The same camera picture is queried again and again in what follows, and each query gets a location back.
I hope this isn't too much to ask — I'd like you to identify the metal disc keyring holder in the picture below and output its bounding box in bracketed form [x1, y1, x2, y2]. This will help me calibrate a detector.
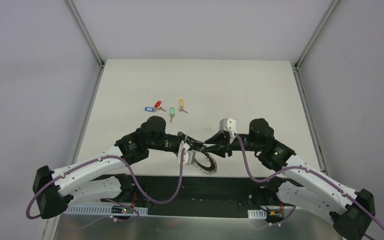
[192, 148, 218, 176]

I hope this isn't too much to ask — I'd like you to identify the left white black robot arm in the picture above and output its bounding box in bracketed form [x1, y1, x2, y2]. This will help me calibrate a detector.
[26, 115, 204, 220]

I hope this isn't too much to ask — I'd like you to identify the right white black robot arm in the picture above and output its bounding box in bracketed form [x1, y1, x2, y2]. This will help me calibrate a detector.
[204, 118, 376, 240]

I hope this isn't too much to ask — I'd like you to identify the green tagged key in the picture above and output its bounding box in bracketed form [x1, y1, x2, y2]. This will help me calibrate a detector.
[169, 107, 176, 123]

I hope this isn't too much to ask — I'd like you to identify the yellow tagged key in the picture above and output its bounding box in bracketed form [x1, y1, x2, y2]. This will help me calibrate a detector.
[178, 99, 188, 114]

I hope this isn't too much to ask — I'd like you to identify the red tagged key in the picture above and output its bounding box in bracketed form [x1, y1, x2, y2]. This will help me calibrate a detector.
[153, 100, 166, 112]

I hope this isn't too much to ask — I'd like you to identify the blue tagged key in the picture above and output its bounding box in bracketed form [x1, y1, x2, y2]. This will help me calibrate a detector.
[144, 106, 157, 113]

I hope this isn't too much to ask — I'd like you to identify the right controller board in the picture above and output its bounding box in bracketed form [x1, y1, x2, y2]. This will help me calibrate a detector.
[265, 212, 284, 223]

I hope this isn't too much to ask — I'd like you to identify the controller board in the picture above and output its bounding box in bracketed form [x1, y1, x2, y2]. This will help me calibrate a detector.
[111, 205, 134, 215]
[265, 212, 284, 223]

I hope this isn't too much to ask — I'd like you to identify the left controller board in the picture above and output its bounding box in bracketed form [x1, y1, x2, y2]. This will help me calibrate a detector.
[111, 205, 134, 215]

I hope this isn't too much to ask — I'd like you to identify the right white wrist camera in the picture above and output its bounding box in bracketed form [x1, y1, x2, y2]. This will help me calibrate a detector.
[219, 118, 237, 139]

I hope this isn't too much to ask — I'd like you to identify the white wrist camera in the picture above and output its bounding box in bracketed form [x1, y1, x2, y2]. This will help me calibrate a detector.
[176, 140, 196, 165]
[219, 118, 237, 139]

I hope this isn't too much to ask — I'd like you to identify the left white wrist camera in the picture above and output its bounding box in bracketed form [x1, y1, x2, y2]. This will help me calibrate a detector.
[176, 140, 196, 165]

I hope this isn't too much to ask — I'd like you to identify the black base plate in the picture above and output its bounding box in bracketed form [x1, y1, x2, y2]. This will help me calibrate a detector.
[79, 174, 312, 220]

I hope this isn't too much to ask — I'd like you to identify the right white cable duct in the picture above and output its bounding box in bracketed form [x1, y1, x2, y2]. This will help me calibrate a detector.
[247, 209, 267, 220]

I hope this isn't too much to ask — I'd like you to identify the white cable duct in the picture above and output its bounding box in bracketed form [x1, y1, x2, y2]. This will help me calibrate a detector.
[247, 209, 267, 220]
[64, 204, 148, 217]

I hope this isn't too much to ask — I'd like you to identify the right aluminium frame post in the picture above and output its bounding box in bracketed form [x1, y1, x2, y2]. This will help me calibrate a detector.
[294, 0, 342, 69]

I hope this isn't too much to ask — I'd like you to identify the aluminium frame post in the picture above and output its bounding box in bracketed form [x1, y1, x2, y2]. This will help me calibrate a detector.
[294, 0, 342, 69]
[64, 0, 105, 69]

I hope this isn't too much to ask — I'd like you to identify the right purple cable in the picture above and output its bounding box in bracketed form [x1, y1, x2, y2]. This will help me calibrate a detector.
[233, 131, 384, 240]

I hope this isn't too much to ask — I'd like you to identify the left white cable duct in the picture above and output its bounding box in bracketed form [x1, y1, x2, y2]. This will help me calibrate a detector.
[64, 204, 148, 217]

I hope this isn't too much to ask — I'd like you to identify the left aluminium frame post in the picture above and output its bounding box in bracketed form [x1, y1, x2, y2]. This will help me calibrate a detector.
[64, 0, 105, 69]

